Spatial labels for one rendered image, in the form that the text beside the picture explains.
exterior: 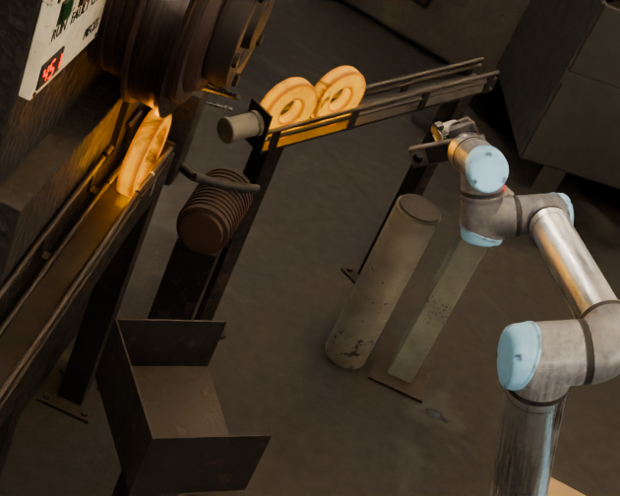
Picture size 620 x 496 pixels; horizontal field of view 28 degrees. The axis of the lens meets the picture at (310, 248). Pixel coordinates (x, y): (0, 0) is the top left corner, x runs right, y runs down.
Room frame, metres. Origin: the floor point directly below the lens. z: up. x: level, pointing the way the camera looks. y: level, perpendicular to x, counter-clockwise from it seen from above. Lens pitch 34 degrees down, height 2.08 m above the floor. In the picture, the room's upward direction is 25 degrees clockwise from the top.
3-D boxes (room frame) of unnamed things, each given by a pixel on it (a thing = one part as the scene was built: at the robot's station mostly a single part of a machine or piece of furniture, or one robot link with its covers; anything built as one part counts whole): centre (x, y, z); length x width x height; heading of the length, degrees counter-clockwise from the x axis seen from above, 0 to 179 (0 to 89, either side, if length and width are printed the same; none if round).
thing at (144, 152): (2.00, 0.37, 0.75); 0.18 x 0.03 x 0.18; 0
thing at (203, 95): (2.24, 0.38, 0.68); 0.11 x 0.08 x 0.24; 90
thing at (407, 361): (2.68, -0.37, 0.31); 0.24 x 0.16 x 0.62; 0
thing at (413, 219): (2.64, -0.21, 0.26); 0.12 x 0.12 x 0.52
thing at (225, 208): (2.33, 0.23, 0.27); 0.22 x 0.13 x 0.53; 0
